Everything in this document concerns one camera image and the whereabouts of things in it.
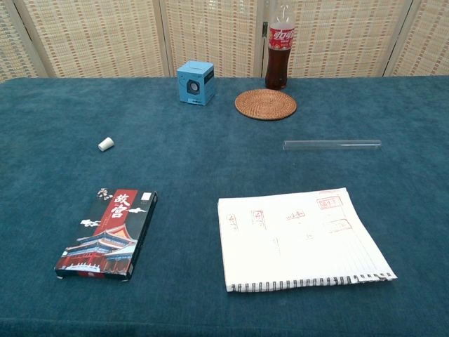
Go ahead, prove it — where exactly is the cola bottle with red label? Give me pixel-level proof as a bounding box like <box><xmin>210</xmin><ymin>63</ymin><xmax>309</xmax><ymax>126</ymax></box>
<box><xmin>264</xmin><ymin>0</ymin><xmax>295</xmax><ymax>91</ymax></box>

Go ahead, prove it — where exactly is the white spiral notebook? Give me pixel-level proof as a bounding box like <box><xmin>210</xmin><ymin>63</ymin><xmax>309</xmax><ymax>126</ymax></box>
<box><xmin>217</xmin><ymin>187</ymin><xmax>398</xmax><ymax>294</ymax></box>

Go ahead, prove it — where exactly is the round woven rattan coaster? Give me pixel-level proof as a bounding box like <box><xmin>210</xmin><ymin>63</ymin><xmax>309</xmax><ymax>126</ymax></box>
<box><xmin>234</xmin><ymin>88</ymin><xmax>298</xmax><ymax>121</ymax></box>

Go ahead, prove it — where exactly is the dark teal tablecloth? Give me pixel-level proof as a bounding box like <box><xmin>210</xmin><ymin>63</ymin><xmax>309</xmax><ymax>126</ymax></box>
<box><xmin>0</xmin><ymin>76</ymin><xmax>449</xmax><ymax>337</ymax></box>

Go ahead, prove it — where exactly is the light blue speaker box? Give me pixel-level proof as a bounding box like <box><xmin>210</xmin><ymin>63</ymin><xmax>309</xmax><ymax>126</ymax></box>
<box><xmin>176</xmin><ymin>60</ymin><xmax>216</xmax><ymax>106</ymax></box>

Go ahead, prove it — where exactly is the clear glass test tube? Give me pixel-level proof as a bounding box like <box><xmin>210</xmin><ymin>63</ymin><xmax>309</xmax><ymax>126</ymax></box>
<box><xmin>283</xmin><ymin>139</ymin><xmax>382</xmax><ymax>152</ymax></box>

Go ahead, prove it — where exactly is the woven bamboo folding screen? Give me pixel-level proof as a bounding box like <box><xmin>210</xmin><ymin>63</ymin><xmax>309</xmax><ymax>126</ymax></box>
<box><xmin>0</xmin><ymin>0</ymin><xmax>449</xmax><ymax>84</ymax></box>

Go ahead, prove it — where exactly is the black red palace book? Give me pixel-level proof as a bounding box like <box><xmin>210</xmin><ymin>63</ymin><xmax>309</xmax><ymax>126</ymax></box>
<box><xmin>54</xmin><ymin>188</ymin><xmax>159</xmax><ymax>284</ymax></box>

